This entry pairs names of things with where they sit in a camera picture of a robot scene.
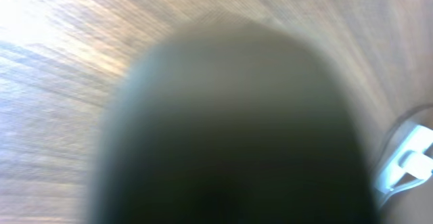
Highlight smartphone with teal screen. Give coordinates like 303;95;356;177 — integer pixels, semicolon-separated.
87;24;380;223

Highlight black USB-C charging cable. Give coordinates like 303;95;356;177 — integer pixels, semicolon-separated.
375;104;433;211

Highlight white power strip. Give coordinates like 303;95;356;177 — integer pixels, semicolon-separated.
374;125;432;202

